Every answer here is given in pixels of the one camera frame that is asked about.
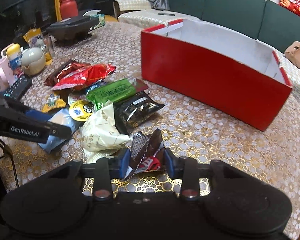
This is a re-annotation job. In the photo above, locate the brown chocolate wrapper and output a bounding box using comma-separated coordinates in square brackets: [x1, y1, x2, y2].
[125, 129, 165, 180]

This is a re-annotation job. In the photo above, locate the yellow small snack packet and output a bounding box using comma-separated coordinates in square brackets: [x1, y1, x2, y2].
[42, 93, 66, 113]

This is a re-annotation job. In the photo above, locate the light blue snack packet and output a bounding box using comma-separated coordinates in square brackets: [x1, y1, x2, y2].
[38, 108, 81, 154]

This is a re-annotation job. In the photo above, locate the cream snack bag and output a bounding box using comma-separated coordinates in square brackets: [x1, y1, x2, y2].
[80, 101, 132, 163]

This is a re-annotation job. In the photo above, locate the yellow minion pouch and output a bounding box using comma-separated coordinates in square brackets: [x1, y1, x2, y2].
[69, 100, 93, 122]

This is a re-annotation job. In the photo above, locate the black snack packet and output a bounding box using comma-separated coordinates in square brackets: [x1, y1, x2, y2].
[113, 91, 165, 135]

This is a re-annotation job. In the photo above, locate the dark red snack bag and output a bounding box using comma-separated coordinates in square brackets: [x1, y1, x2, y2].
[44, 59, 90, 87]

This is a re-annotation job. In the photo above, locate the green snack bar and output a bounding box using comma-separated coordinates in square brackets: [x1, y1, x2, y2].
[87, 77, 148, 110]

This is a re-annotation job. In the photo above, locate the green jelly cup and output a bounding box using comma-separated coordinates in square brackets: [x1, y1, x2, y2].
[68, 92, 87, 106]

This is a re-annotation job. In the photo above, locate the black remote with buttons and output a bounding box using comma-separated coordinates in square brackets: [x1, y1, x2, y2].
[0, 75, 32, 100]

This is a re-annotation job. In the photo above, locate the pink mug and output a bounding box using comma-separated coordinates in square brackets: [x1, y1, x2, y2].
[0, 57, 15, 92]

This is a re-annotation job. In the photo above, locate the grey ball in bowl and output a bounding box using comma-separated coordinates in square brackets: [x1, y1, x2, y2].
[21, 47, 46, 76]

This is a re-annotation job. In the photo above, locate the yellow capped white bottle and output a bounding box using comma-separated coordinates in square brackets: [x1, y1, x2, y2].
[6, 43, 23, 78]

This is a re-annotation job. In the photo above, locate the clear glass jar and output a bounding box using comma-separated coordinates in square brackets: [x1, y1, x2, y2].
[23, 28, 55, 66]

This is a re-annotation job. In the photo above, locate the black tray device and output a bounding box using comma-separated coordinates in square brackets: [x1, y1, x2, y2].
[46, 15, 95, 42]

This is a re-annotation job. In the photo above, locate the red cardboard box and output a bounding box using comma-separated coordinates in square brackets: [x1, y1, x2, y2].
[141, 19, 293, 131]

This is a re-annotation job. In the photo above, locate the red water bottle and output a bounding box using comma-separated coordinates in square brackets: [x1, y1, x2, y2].
[59, 0, 78, 20]

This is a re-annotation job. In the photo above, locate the tissue pack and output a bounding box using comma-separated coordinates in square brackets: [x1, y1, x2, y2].
[83, 9, 106, 30]

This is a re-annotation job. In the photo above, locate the phone on sofa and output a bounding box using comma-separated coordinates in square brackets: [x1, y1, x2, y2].
[158, 12, 175, 16]

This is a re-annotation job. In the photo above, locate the green sofa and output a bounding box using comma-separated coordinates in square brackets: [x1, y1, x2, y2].
[113, 0, 300, 55]

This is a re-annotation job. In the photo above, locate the beige handbag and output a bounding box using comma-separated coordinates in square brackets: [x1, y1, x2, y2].
[285, 41, 300, 69]

